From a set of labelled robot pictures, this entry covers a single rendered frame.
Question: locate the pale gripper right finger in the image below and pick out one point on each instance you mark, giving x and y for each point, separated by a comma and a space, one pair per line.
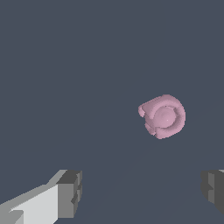
215, 186

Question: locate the pink round object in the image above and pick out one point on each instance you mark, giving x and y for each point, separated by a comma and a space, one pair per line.
164, 116

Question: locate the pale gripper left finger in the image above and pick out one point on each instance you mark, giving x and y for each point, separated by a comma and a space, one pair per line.
49, 201

